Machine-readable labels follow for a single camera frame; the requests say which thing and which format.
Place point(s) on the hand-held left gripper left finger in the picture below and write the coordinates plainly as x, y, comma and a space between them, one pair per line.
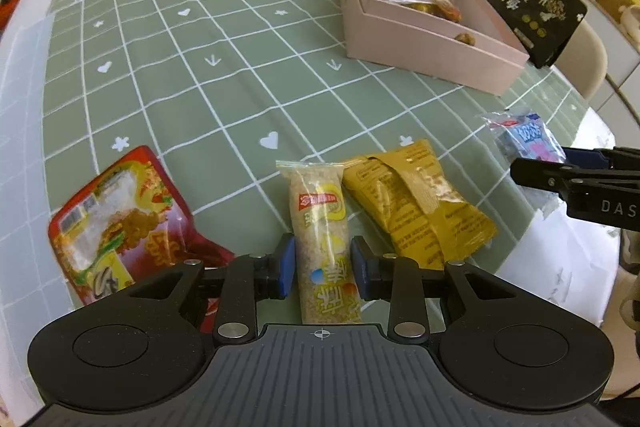
287, 264

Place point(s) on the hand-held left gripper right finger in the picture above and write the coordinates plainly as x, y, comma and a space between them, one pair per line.
359, 267

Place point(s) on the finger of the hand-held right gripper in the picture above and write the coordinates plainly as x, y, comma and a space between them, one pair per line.
585, 156
537, 172

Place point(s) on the blue pink candy packet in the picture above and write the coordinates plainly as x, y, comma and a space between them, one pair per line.
525, 134

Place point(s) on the long grain bar packet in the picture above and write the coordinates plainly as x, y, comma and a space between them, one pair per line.
320, 227

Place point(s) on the pink cardboard box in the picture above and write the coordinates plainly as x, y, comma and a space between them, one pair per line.
425, 52

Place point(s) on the cream chair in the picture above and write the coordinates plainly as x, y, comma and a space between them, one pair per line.
585, 57

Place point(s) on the brown walnut snack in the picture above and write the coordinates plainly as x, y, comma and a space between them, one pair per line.
465, 39

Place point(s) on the black gold-printed bag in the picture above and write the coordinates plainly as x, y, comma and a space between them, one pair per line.
530, 7

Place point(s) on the large red snack packet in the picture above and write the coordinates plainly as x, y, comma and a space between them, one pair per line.
120, 227

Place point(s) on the green checked tablecloth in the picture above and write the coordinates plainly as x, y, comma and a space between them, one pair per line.
200, 107

